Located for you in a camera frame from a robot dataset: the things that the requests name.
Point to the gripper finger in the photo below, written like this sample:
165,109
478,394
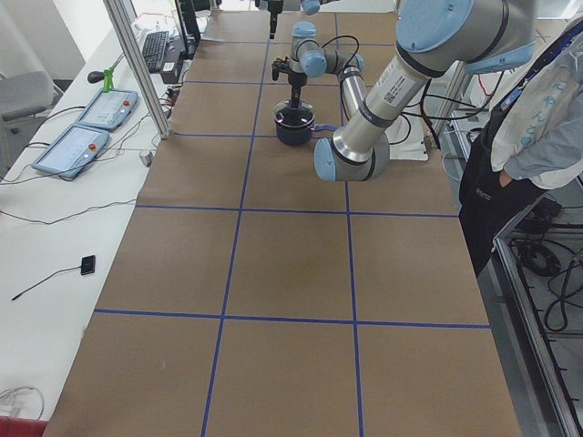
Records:
273,23
295,97

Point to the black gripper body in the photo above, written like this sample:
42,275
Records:
296,81
272,9

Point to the glass pot lid blue knob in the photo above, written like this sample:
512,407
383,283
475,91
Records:
287,116

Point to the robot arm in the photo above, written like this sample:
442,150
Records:
488,36
309,7

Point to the dark blue saucepan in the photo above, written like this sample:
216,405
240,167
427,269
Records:
298,137

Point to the black keyboard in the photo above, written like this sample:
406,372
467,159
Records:
154,50

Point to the far blue teach pendant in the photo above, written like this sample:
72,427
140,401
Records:
109,110

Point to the blue teach pendant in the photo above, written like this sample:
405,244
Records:
109,110
72,151

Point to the near blue teach pendant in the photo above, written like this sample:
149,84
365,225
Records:
72,151

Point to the person in dark apron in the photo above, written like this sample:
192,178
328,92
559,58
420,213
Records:
531,143

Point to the small black square pad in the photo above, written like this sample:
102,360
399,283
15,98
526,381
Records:
88,265

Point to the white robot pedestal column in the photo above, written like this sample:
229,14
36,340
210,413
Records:
407,137

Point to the aluminium frame post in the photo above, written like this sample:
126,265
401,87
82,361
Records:
119,18

